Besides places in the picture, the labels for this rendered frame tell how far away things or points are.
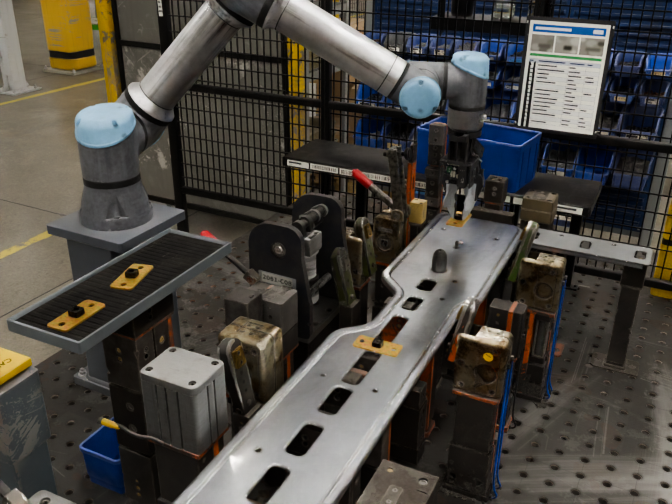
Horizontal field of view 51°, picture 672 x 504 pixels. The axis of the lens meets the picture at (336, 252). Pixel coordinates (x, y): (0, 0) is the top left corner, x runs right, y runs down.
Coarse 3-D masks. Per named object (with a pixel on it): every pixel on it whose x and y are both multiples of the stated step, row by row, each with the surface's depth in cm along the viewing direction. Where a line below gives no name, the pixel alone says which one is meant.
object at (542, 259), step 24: (528, 264) 149; (552, 264) 147; (528, 288) 151; (552, 288) 148; (528, 312) 153; (552, 312) 151; (528, 336) 155; (528, 360) 159; (552, 360) 160; (528, 384) 160
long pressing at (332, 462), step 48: (432, 240) 167; (480, 240) 168; (480, 288) 146; (336, 336) 128; (432, 336) 129; (288, 384) 115; (336, 384) 116; (384, 384) 116; (240, 432) 104; (288, 432) 105; (336, 432) 105; (240, 480) 96; (288, 480) 96; (336, 480) 96
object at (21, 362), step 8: (0, 352) 94; (8, 352) 94; (0, 360) 93; (8, 360) 93; (16, 360) 93; (24, 360) 93; (0, 368) 91; (8, 368) 91; (16, 368) 91; (24, 368) 93; (0, 376) 90; (8, 376) 91; (0, 384) 90
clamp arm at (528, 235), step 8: (528, 224) 147; (536, 224) 147; (528, 232) 147; (536, 232) 148; (528, 240) 147; (520, 248) 149; (528, 248) 148; (520, 256) 150; (512, 272) 152; (512, 280) 153
